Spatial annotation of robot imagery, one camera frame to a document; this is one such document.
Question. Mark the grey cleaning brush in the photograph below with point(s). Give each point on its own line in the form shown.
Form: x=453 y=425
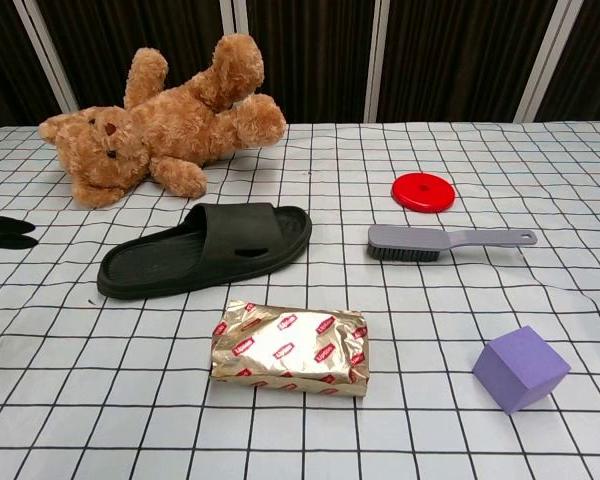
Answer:
x=405 y=237

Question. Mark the red plastic disc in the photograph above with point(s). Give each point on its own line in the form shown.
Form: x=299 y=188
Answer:
x=410 y=195

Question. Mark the brown teddy bear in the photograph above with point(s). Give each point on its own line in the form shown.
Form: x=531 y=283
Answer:
x=180 y=125

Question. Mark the black rubber slipper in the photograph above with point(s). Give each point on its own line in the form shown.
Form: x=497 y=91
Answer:
x=130 y=270

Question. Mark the black folding partition screen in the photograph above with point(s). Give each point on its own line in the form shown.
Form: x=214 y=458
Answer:
x=305 y=50

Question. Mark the white checked tablecloth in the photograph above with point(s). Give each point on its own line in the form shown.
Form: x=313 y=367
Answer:
x=430 y=310

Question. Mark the purple foam cube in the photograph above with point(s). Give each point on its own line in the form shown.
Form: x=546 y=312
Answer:
x=520 y=370

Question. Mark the gold foil tea packet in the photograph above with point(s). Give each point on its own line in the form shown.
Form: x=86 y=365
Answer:
x=280 y=350

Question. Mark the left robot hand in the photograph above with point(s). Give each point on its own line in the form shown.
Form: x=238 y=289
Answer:
x=0 y=232

